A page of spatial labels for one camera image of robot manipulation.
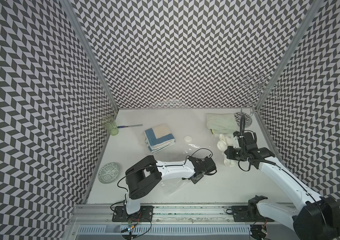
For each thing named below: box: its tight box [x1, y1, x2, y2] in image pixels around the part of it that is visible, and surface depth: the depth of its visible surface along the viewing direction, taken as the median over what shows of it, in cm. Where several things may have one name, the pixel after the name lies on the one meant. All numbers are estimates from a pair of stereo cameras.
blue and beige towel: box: [144, 123, 176, 154], surface depth 99 cm
